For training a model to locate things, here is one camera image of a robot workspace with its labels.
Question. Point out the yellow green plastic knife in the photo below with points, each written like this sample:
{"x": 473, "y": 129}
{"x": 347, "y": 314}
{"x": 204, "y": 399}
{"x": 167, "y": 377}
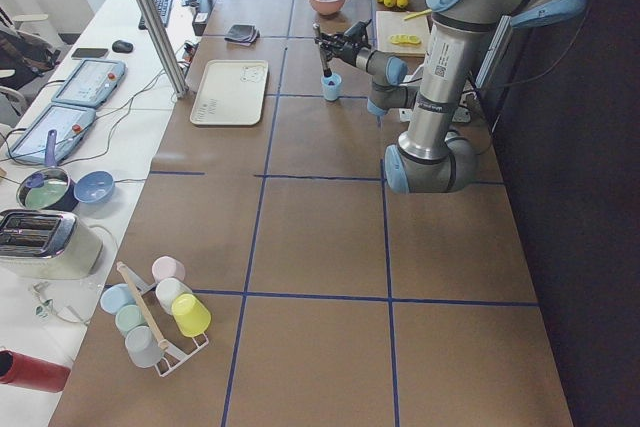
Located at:
{"x": 414, "y": 15}

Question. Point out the white toaster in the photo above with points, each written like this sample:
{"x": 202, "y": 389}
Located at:
{"x": 50, "y": 245}

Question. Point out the blue bowl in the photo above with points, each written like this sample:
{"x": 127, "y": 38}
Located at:
{"x": 94, "y": 188}

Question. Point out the steel muddler black tip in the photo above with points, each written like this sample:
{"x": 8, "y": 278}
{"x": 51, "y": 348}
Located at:
{"x": 327, "y": 73}

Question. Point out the cream bear serving tray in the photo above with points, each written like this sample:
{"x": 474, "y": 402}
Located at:
{"x": 231, "y": 93}

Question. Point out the aluminium frame post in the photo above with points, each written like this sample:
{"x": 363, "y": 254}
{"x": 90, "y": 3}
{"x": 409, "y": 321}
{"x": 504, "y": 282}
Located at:
{"x": 163, "y": 48}

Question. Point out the lemon slices stack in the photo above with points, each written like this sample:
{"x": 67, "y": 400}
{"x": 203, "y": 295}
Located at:
{"x": 404, "y": 39}

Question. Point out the wooden cutting board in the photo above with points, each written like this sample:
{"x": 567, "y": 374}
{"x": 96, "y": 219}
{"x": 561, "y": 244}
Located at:
{"x": 389, "y": 23}

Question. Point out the blue teach pendant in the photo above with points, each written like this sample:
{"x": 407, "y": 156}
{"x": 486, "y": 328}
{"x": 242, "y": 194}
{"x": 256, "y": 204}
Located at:
{"x": 91, "y": 83}
{"x": 71, "y": 122}

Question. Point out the white wire cup rack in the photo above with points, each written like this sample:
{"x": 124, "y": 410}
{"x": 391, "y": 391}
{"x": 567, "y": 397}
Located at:
{"x": 177, "y": 348}

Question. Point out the yellow cup on rack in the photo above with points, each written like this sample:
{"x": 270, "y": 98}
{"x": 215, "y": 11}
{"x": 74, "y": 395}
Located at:
{"x": 191, "y": 315}

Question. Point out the pink cup on rack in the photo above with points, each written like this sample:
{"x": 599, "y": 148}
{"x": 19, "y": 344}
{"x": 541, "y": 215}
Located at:
{"x": 167, "y": 267}

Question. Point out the folded grey cloth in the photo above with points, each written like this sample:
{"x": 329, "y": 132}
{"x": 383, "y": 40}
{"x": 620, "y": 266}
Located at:
{"x": 245, "y": 34}

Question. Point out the red bottle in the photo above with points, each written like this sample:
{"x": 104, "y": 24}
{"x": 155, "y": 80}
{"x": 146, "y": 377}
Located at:
{"x": 20, "y": 370}

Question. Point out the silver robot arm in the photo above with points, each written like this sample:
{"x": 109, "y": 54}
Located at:
{"x": 432, "y": 156}

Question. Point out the blue cup on rack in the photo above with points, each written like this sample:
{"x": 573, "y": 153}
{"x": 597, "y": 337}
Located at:
{"x": 115, "y": 298}

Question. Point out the grey cup on rack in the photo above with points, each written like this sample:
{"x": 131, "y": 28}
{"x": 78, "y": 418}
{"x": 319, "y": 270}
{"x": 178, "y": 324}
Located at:
{"x": 142, "y": 347}

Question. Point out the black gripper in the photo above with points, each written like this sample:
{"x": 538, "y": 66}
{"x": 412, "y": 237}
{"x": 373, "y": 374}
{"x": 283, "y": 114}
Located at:
{"x": 348, "y": 51}

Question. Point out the light blue plastic cup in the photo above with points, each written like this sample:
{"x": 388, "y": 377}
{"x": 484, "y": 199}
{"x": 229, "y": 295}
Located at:
{"x": 332, "y": 93}

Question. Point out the black computer mouse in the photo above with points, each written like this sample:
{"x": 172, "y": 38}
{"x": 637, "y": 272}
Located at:
{"x": 122, "y": 47}

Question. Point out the green cup on rack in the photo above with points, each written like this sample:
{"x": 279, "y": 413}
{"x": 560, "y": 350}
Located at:
{"x": 129, "y": 317}

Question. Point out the black keyboard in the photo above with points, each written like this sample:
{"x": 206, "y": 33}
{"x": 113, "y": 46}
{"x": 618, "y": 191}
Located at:
{"x": 157, "y": 4}

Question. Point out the blue pot with lid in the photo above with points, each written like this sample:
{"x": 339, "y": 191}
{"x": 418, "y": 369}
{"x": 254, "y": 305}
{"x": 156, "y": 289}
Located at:
{"x": 49, "y": 188}

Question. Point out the white cup on rack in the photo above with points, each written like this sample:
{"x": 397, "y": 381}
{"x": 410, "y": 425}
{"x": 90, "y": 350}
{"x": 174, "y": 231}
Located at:
{"x": 167, "y": 290}

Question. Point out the blue teach pendant near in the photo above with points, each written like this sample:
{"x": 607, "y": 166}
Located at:
{"x": 71, "y": 122}

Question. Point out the black smartphone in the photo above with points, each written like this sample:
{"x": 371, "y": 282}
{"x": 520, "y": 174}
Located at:
{"x": 90, "y": 53}

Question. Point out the blue teach pendant far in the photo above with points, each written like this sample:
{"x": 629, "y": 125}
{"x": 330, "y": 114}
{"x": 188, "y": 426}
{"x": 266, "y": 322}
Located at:
{"x": 91, "y": 83}

